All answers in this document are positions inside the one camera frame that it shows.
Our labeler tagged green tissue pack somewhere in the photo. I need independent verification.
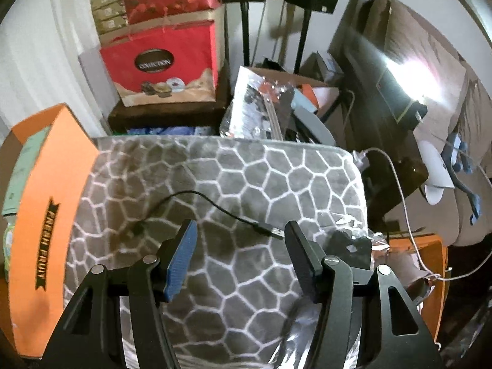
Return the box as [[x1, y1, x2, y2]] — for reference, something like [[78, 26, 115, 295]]
[[2, 126, 53, 216]]

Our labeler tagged black USB cable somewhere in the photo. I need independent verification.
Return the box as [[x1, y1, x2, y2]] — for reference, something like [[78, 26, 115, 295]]
[[130, 190, 286, 240]]

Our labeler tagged grey cardboard box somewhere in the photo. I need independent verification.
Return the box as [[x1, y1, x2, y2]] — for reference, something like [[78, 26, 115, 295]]
[[78, 47, 121, 105]]

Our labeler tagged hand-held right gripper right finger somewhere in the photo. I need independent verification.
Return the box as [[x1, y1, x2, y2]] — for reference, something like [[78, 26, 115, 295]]
[[284, 220, 443, 369]]

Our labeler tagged black glossy table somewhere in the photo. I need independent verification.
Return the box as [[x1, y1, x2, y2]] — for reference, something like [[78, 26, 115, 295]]
[[328, 0, 430, 236]]

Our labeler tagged grey honeycomb pattern blanket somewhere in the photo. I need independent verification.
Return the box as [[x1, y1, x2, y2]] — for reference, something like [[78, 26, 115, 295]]
[[62, 136, 368, 369]]

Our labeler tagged red collection gift box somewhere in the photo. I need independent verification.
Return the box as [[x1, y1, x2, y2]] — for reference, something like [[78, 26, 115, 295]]
[[100, 20, 220, 107]]

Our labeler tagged white paper sheet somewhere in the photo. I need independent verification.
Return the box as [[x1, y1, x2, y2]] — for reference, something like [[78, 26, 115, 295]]
[[416, 139, 457, 205]]

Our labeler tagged dark wooden stand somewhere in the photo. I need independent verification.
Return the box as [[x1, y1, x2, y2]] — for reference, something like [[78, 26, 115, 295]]
[[107, 99, 232, 133]]

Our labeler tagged white cable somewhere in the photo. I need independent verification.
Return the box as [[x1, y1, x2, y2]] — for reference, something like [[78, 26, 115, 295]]
[[362, 147, 492, 282]]

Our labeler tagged grey round lid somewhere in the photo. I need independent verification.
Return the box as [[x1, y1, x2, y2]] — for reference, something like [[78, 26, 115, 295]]
[[291, 107, 336, 147]]

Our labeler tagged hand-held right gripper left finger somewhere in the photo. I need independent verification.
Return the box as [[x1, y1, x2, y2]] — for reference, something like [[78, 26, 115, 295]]
[[42, 219, 199, 369]]

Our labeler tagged blue headset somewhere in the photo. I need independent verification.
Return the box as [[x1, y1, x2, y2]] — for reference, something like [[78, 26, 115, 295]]
[[441, 132, 484, 226]]

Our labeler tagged clear plastic bag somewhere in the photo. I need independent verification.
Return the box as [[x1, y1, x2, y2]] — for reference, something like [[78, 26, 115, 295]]
[[220, 65, 297, 140]]

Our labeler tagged blue plastic packaging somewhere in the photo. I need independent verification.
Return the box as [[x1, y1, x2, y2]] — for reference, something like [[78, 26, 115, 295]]
[[126, 125, 216, 138]]

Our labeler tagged beige sofa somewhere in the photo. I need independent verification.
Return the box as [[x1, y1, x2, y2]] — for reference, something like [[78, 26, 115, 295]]
[[379, 0, 492, 247]]

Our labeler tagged clear plastic wrapper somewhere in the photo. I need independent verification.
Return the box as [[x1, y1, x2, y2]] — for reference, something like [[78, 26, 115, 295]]
[[326, 208, 390, 274]]

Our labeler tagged ribbon-print orange cardboard box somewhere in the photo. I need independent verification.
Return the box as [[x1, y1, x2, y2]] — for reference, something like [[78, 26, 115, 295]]
[[0, 102, 101, 359]]

